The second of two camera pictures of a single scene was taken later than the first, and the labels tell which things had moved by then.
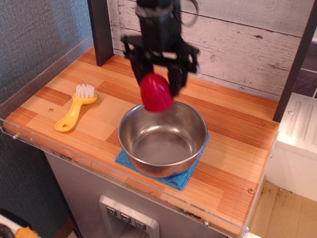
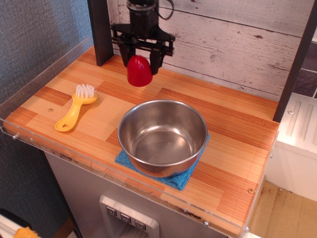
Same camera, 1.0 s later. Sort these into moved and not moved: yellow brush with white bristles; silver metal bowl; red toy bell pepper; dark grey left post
Moved: red toy bell pepper
Not moved: dark grey left post; yellow brush with white bristles; silver metal bowl
